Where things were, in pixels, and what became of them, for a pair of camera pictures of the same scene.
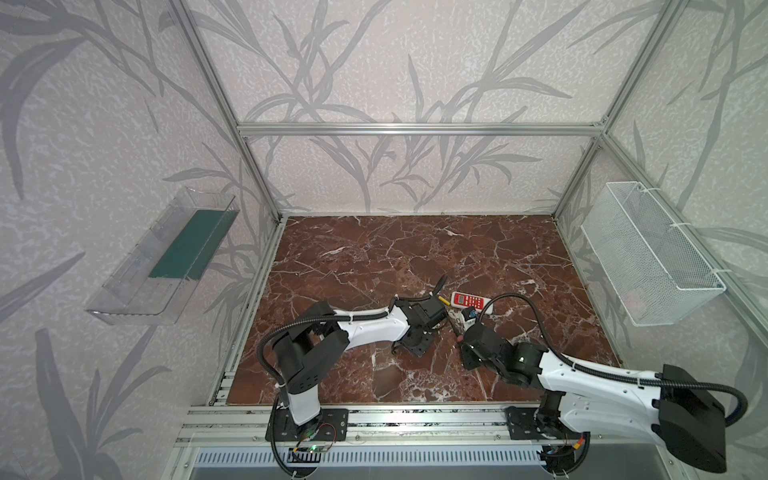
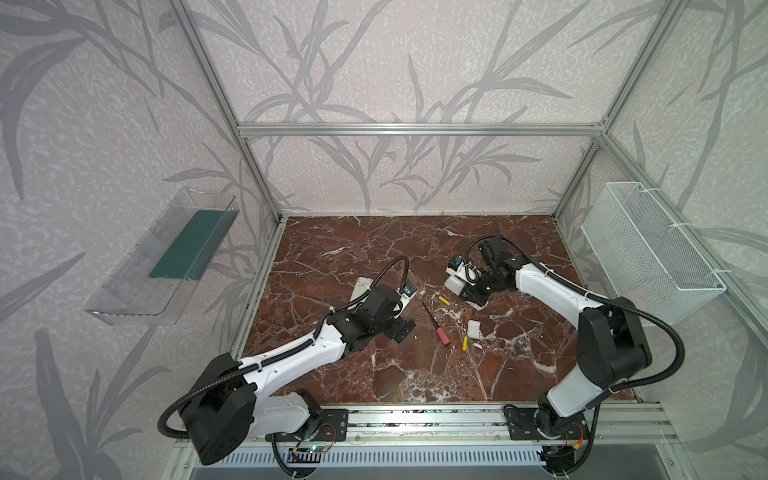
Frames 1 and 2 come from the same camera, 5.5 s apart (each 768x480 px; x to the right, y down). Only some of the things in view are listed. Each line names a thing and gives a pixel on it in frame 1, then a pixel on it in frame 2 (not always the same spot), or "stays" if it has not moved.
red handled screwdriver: (440, 283) to (440, 332)
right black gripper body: (470, 332) to (472, 288)
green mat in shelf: (191, 253) stays
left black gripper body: (432, 303) to (402, 327)
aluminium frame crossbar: (421, 129) stays
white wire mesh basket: (655, 266) stays
